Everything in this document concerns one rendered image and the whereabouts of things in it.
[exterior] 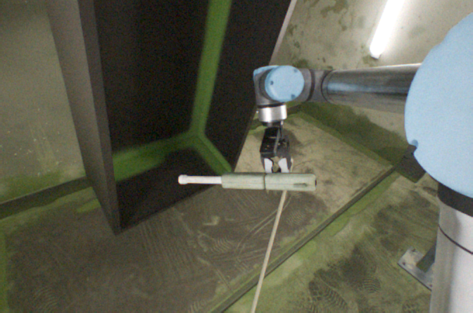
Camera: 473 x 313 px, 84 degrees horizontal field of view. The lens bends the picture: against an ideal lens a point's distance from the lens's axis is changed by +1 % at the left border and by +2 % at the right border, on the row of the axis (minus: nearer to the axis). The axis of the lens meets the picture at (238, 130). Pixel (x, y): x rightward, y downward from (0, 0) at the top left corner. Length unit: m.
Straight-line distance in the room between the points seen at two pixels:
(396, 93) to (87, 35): 0.56
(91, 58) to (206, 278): 1.21
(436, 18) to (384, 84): 1.89
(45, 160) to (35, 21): 0.84
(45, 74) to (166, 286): 1.41
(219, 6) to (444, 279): 1.09
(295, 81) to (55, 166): 1.60
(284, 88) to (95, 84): 0.44
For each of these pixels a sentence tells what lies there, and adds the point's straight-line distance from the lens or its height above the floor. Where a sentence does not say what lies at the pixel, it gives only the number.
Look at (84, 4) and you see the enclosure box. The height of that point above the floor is 1.32.
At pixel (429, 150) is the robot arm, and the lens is 0.21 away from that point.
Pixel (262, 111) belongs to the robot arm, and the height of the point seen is 1.03.
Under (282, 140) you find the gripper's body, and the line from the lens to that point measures 0.84.
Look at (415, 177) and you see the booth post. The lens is 2.67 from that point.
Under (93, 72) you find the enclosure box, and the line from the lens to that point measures 0.63.
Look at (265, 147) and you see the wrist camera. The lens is 0.77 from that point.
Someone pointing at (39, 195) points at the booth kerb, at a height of 0.14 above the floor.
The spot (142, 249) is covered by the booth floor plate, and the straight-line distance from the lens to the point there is 1.65.
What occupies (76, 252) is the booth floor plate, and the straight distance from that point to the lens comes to 1.74.
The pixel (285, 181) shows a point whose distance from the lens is 0.82.
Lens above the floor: 1.41
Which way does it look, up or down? 33 degrees down
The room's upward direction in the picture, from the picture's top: 7 degrees clockwise
